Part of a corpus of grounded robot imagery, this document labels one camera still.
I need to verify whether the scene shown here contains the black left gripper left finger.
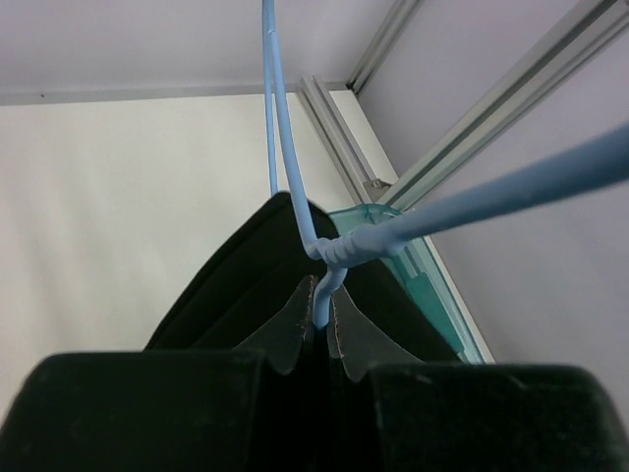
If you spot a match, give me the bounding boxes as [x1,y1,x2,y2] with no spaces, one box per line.
[1,277,315,471]

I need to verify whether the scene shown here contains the light blue wire hanger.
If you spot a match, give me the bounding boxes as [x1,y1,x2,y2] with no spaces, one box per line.
[261,0,629,329]

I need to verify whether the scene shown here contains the aluminium right frame post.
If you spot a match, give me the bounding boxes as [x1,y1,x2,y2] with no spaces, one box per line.
[297,1,628,210]

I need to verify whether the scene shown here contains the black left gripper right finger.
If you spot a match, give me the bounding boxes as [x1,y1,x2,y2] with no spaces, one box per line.
[326,290,628,471]

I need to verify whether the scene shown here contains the teal plastic bin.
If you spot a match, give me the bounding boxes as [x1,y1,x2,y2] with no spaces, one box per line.
[326,203,486,365]

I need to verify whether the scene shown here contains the black trousers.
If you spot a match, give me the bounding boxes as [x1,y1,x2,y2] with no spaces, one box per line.
[146,192,459,362]

